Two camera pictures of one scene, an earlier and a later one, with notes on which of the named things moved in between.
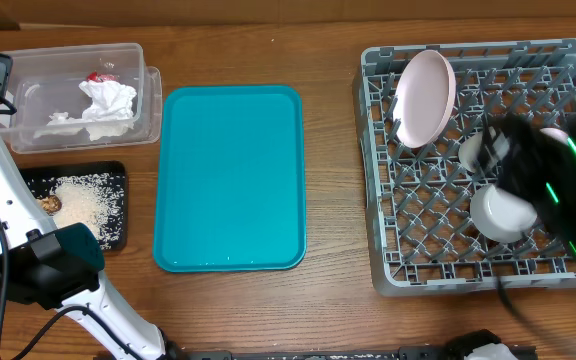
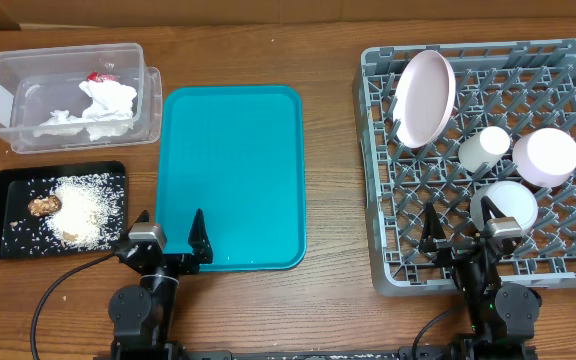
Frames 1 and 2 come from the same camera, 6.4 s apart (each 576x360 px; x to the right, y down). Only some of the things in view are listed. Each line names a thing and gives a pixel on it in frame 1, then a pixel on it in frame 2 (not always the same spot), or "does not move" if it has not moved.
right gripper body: x=510 y=163 to x=461 y=251
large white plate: x=424 y=99 does not move
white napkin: x=108 y=112 does not move
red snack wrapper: x=95 y=76 does not move
